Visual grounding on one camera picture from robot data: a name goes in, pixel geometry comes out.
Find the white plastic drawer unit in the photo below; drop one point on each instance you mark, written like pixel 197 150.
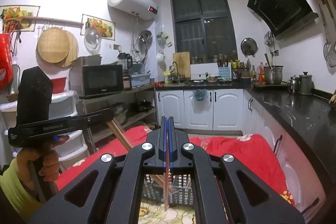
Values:
pixel 62 111

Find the round bamboo tray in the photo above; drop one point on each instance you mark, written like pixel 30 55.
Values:
pixel 53 45

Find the steel kettle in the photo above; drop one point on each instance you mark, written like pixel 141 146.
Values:
pixel 293 84

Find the white disinfection box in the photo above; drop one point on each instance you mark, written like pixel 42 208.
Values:
pixel 198 71

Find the fruit picture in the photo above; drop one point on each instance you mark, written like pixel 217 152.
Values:
pixel 106 28

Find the dark green utensil basket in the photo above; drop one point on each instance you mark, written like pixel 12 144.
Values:
pixel 180 191

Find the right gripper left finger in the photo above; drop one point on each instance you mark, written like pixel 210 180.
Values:
pixel 108 191

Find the steel canister pot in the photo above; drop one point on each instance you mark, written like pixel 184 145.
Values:
pixel 305 83

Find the black microwave oven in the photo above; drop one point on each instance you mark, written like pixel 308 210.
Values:
pixel 96 80

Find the red floral tablecloth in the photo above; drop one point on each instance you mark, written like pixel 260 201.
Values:
pixel 224 189

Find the red plastic basin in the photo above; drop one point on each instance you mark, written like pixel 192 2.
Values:
pixel 59 85

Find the black range hood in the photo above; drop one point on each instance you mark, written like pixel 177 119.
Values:
pixel 283 17

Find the wooden cutting board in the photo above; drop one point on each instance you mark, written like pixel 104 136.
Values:
pixel 182 60

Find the blue knife block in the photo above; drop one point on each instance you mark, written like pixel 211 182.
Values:
pixel 225 72

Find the glass pot lid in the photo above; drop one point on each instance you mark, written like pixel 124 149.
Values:
pixel 92 38

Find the steel stock pot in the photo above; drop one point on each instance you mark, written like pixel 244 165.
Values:
pixel 273 74

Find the white water heater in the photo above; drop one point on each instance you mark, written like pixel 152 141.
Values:
pixel 145 9

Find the dark kitchen window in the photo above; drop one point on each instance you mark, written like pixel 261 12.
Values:
pixel 203 28

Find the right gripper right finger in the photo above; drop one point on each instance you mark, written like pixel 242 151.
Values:
pixel 224 189

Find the green left sleeve forearm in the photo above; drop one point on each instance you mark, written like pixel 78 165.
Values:
pixel 17 205

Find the hanging pot lid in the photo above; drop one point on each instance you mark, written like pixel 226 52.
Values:
pixel 249 47

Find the ginger roots pile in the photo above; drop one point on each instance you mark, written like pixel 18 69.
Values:
pixel 332 101

